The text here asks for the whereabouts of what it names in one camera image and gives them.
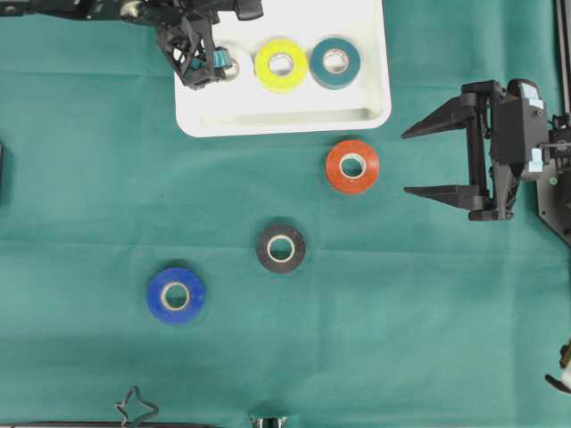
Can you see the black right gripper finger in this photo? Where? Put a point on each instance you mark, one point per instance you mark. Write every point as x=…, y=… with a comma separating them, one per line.
x=452, y=115
x=466, y=197

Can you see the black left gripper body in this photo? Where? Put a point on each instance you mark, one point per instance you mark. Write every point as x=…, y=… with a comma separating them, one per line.
x=163, y=13

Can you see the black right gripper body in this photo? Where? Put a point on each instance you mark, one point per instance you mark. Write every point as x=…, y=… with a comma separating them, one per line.
x=496, y=182

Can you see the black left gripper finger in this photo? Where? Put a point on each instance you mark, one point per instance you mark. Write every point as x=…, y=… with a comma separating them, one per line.
x=189, y=48

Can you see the white tape roll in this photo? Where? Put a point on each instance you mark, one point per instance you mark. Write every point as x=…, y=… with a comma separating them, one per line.
x=234, y=64

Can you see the yellow tape roll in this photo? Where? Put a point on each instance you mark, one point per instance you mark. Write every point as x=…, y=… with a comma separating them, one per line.
x=281, y=65

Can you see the green tape roll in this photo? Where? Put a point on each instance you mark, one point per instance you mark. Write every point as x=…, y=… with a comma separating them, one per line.
x=334, y=63

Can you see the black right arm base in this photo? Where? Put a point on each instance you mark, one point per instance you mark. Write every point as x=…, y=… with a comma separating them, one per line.
x=553, y=198

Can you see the white plastic case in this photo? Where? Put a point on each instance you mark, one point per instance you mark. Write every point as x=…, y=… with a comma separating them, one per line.
x=241, y=105

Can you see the red tape roll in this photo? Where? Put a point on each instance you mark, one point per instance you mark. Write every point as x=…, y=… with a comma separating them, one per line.
x=352, y=166

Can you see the black tape roll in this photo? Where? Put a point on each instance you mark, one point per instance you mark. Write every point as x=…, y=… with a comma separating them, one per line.
x=280, y=248

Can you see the blue tape roll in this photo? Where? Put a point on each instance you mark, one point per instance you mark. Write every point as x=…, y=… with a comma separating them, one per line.
x=175, y=296

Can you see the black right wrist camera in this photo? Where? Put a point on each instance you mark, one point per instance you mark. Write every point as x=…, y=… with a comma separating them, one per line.
x=519, y=127

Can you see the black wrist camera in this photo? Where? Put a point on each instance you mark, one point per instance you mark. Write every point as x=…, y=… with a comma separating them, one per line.
x=248, y=10
x=519, y=127

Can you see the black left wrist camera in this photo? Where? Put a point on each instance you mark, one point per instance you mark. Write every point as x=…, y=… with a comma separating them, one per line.
x=248, y=10

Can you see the black aluminium frame rail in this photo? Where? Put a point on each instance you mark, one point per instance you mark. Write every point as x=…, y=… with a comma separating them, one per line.
x=562, y=8

